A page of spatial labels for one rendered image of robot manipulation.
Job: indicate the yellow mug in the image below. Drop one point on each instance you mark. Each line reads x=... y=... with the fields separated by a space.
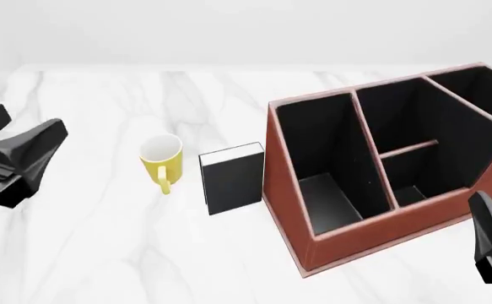
x=163 y=161

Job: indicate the black book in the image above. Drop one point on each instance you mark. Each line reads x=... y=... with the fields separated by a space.
x=234 y=181

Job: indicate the red-brown desk caddy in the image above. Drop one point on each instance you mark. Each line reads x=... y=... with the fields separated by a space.
x=391 y=164

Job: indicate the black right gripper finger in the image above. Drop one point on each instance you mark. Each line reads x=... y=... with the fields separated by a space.
x=491 y=226

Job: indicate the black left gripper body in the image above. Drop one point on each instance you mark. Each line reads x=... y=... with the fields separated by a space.
x=0 y=186

